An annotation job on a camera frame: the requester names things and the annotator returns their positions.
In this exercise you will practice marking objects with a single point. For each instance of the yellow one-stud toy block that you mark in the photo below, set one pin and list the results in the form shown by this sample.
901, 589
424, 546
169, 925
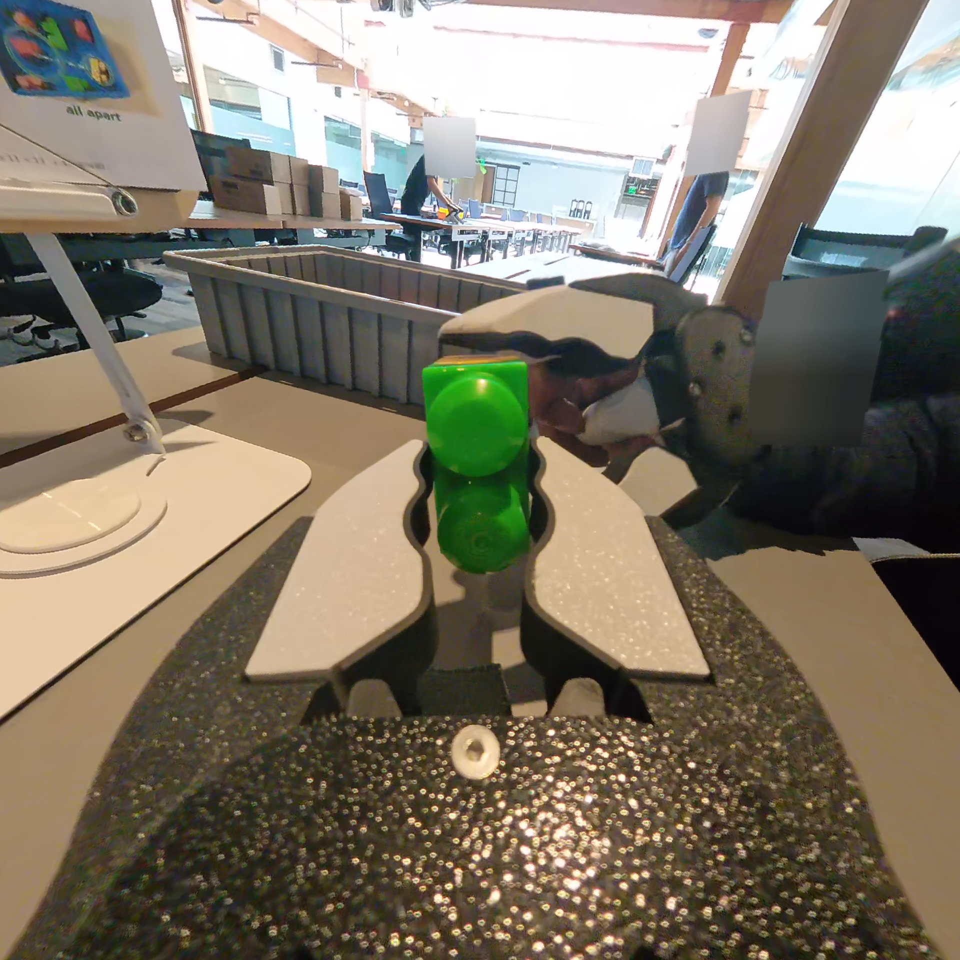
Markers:
480, 361

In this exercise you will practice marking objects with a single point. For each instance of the stack of cardboard boxes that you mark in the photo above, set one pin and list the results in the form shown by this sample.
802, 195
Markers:
262, 184

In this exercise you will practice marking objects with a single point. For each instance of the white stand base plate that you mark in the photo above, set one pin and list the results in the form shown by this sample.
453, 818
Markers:
225, 487

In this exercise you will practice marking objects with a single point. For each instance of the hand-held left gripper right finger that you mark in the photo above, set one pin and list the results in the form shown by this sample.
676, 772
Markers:
615, 585

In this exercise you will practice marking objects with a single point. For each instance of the green two-stud toy block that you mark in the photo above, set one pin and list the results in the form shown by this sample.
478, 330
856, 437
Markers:
476, 450

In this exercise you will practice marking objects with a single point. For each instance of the white ledge bar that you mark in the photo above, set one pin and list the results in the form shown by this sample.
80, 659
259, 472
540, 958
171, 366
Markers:
60, 201

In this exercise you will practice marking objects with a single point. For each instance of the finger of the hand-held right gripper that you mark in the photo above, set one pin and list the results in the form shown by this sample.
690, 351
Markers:
570, 315
626, 412

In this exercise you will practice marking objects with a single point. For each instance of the black mesh office chair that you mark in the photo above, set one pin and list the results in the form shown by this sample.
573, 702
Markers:
847, 251

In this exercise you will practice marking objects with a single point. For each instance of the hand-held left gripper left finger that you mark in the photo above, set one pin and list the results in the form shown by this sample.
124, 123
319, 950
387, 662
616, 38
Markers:
345, 585

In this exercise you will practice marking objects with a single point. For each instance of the grey plastic bin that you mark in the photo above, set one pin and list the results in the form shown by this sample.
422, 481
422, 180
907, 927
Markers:
300, 322

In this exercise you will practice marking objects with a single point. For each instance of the wooden post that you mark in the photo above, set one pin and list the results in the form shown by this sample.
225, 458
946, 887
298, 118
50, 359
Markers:
810, 150

